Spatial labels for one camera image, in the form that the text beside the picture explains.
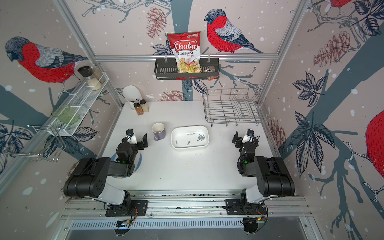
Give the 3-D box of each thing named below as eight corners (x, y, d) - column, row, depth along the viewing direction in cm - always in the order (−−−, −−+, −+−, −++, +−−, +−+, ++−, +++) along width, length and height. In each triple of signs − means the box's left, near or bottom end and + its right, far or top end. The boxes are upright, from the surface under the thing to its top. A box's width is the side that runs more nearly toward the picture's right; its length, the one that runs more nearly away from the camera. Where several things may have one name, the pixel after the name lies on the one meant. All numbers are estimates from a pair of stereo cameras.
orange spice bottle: (136, 115, 117) (132, 107, 109) (138, 111, 120) (134, 102, 112) (142, 115, 117) (139, 107, 109) (144, 111, 120) (140, 102, 112)
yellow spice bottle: (141, 112, 117) (138, 104, 110) (143, 106, 121) (140, 99, 114) (148, 112, 117) (145, 104, 110) (149, 106, 121) (146, 99, 114)
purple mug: (156, 142, 98) (153, 135, 91) (154, 130, 104) (151, 123, 98) (167, 139, 99) (164, 133, 93) (165, 128, 105) (162, 121, 99)
